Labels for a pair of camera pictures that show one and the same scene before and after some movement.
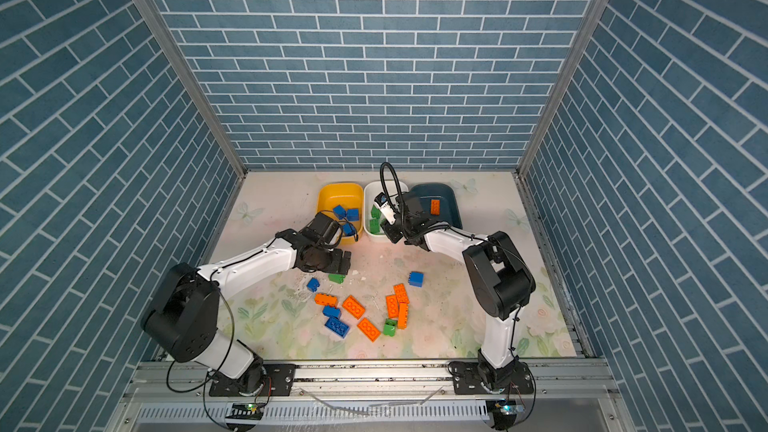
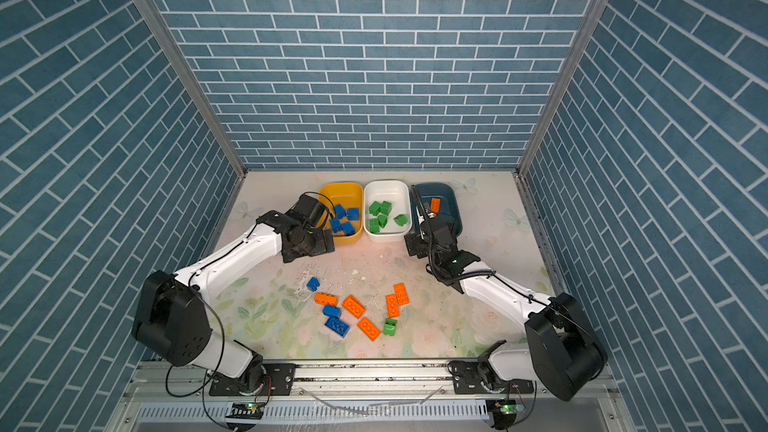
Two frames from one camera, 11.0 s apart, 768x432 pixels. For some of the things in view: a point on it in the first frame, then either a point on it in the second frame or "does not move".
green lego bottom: [390, 327] does not move
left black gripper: [338, 263] -> [322, 246]
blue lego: [348, 229] does not move
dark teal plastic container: [449, 209] does not move
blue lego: [340, 212] does not move
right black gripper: [388, 227] -> [417, 247]
